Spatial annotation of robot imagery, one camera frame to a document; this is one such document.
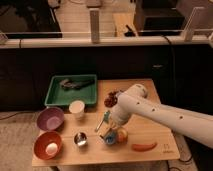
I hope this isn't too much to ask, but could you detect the red bowl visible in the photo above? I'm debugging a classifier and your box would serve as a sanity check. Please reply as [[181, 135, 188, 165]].
[[34, 131, 62, 160]]

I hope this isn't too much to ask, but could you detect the white egg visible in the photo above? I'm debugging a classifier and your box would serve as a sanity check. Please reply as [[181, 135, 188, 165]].
[[46, 143, 57, 155]]

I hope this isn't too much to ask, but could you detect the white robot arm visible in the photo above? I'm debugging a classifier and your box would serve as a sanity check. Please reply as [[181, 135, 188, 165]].
[[111, 84, 213, 149]]

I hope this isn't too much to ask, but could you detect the teal sponge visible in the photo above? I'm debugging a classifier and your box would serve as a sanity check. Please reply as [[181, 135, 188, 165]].
[[103, 111, 111, 123]]

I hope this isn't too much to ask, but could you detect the dark object in tray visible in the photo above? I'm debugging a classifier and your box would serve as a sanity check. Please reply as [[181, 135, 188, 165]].
[[59, 79, 94, 90]]

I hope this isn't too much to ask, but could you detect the orange apple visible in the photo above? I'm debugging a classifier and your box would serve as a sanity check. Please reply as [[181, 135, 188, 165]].
[[117, 128, 128, 143]]

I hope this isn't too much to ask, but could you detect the blue plastic cup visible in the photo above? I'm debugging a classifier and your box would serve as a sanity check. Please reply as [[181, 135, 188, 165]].
[[103, 131, 117, 145]]

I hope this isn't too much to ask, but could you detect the white paper cup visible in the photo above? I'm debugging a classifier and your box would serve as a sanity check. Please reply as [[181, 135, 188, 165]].
[[69, 100, 85, 120]]

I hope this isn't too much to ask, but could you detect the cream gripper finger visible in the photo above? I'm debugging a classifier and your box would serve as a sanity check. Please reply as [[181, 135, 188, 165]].
[[109, 122, 118, 130]]

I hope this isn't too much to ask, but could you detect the bunch of red grapes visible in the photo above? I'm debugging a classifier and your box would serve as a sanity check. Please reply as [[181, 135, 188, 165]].
[[104, 91, 117, 108]]

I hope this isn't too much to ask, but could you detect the green plastic tray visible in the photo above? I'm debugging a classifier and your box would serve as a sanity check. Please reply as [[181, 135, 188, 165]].
[[44, 74, 98, 107]]

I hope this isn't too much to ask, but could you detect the purple bowl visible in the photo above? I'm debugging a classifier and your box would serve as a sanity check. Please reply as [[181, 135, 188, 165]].
[[37, 107, 64, 131]]

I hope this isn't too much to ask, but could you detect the yellow banana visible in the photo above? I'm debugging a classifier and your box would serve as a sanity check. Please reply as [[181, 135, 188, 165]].
[[100, 128, 115, 141]]

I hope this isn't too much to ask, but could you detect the small metal cup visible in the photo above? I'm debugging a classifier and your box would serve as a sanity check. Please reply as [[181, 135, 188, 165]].
[[74, 132, 87, 147]]

